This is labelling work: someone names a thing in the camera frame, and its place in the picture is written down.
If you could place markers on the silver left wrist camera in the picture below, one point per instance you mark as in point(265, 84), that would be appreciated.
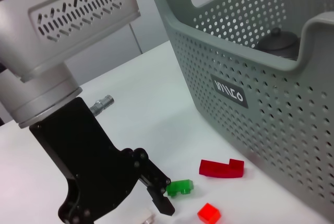
point(78, 12)

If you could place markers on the small white brick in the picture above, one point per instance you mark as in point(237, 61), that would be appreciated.
point(147, 217)

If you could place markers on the dark brown clay teapot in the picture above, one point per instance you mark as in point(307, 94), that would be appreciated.
point(279, 42)

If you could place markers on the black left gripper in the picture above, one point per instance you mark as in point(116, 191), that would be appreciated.
point(86, 156)

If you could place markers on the small red square brick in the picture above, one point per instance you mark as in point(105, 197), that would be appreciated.
point(208, 213)

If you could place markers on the dark red curved brick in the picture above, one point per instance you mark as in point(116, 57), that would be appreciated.
point(216, 169)

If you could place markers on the grey perforated storage basket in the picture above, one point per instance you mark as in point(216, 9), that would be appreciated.
point(235, 91)

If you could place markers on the translucent green stepped brick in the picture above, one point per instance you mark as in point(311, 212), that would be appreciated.
point(180, 187)

